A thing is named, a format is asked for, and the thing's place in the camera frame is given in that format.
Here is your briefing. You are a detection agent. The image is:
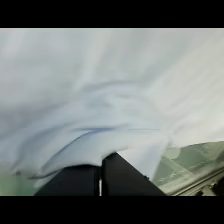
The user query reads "silver frame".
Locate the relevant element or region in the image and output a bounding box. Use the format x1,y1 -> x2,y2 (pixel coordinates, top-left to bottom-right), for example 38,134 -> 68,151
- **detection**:
172,168 -> 224,197

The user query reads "white shirt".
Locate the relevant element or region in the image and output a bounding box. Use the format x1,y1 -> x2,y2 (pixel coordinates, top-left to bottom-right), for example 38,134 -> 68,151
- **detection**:
0,27 -> 224,188

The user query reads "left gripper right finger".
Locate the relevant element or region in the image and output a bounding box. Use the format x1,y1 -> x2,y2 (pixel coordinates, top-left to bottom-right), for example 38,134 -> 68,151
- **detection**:
101,152 -> 167,197

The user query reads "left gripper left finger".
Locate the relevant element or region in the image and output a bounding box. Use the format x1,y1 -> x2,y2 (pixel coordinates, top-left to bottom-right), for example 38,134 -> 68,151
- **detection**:
34,164 -> 102,197

